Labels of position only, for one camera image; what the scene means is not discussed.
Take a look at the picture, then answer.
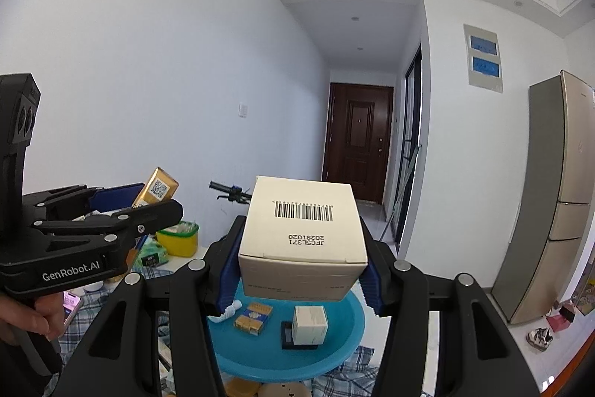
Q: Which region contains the white plastic bottle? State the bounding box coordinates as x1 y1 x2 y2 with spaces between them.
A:
208 299 243 323

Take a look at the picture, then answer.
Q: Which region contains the cream barcode box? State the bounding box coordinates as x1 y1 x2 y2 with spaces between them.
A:
238 176 368 301

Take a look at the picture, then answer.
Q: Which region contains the large beige text box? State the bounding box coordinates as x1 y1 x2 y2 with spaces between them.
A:
292 305 329 341

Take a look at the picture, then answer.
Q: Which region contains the black case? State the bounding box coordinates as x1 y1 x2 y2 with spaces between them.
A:
280 320 324 350

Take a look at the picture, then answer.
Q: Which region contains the gold cigarette pack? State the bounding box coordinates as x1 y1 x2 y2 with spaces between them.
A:
132 167 179 209

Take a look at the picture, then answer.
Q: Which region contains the person left hand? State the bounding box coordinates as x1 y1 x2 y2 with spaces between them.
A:
0 292 65 346

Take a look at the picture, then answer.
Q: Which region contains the yellow green-rimmed bucket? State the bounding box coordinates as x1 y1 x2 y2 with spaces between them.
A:
155 221 199 258

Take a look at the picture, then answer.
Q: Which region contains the pink pouch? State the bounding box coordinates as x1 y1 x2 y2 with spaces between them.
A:
62 291 83 327

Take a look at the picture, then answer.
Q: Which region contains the black bicycle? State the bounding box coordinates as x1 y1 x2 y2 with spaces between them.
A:
209 181 252 205

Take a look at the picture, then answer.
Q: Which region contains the amber soap bar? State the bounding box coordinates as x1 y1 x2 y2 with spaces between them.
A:
224 377 262 397

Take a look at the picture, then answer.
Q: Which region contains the blue plaid shirt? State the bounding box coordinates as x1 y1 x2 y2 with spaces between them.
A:
54 260 367 396

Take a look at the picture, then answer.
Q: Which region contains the blue plastic basin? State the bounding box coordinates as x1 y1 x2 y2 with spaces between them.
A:
206 284 367 383

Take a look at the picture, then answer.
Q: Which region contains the gold grey refrigerator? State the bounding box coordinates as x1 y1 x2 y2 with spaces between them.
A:
491 70 594 324

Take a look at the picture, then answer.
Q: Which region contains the mop with metal pole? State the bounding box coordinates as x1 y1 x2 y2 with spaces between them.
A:
380 144 422 241

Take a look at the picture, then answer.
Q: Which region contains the brown entrance door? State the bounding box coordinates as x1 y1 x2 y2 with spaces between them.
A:
322 83 393 204

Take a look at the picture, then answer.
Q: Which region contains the wall light switch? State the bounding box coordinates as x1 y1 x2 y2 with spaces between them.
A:
238 104 248 118

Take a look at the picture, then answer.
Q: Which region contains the wall electrical panel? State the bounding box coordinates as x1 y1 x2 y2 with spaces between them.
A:
463 24 503 94

